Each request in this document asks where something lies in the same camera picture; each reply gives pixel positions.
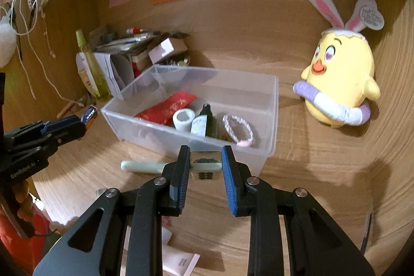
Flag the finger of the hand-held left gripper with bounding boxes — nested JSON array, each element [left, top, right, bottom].
[[13, 125, 88, 154], [18, 116, 84, 138]]

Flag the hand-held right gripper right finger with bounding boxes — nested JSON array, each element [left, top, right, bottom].
[[221, 145, 376, 276]]

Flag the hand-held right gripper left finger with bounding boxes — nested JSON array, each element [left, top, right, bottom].
[[32, 145, 191, 276]]

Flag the small blue carton box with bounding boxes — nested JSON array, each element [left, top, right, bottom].
[[81, 106, 98, 125]]

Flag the mint green tube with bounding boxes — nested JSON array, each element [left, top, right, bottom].
[[121, 160, 170, 175]]

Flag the pink white braided hair tie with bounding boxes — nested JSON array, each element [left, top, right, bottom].
[[223, 114, 254, 146]]

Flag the white foam tape roll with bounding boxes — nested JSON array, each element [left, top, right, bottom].
[[172, 108, 196, 130]]

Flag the dark green dropper bottle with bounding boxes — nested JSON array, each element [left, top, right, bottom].
[[191, 103, 219, 138]]

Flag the red tea packet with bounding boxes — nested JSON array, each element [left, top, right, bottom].
[[134, 91, 198, 127]]

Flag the clear plastic storage box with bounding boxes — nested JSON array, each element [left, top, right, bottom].
[[101, 64, 279, 176]]

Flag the person's left hand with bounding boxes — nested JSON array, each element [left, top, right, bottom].
[[9, 180, 35, 222]]

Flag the wooden stick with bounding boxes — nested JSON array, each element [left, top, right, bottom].
[[57, 101, 76, 119]]

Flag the green spray bottle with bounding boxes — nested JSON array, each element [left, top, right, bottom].
[[75, 29, 110, 99]]

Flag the folded white papers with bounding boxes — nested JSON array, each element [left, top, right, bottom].
[[94, 51, 135, 100]]

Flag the red clothing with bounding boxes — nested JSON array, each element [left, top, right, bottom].
[[0, 195, 49, 268]]

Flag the white fluffy ball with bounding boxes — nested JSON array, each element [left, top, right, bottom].
[[0, 16, 17, 68]]

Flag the stack of leaflets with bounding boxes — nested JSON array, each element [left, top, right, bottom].
[[95, 35, 162, 53]]

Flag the small white carton box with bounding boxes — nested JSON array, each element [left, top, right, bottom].
[[148, 37, 188, 65]]

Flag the yellow chick plush toy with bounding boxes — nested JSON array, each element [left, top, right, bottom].
[[293, 0, 385, 128]]

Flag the white cable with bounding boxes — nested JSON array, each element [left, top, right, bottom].
[[10, 0, 81, 102]]

